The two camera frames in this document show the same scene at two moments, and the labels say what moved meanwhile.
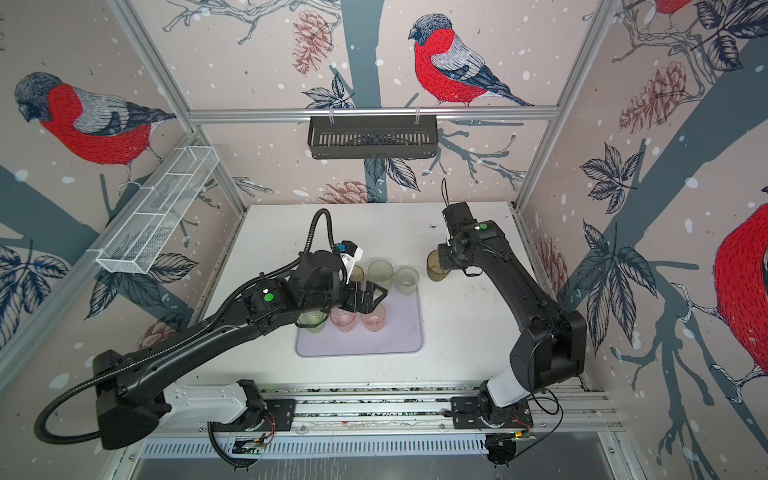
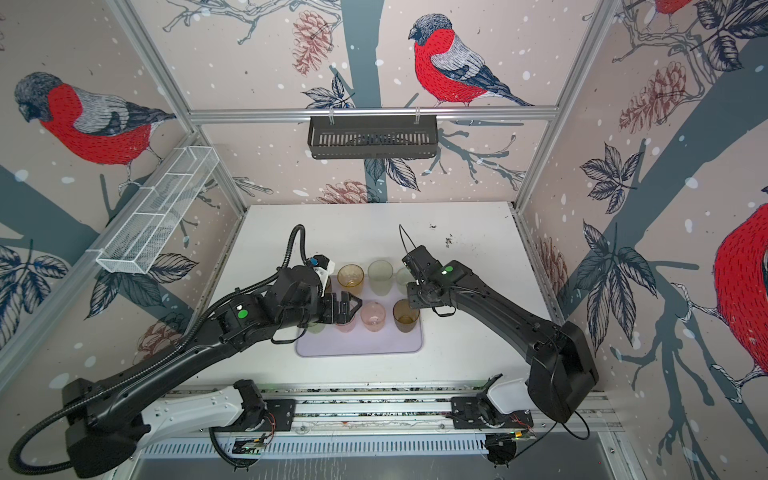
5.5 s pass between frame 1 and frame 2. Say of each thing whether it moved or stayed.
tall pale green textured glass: stayed
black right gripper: moved
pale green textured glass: stayed
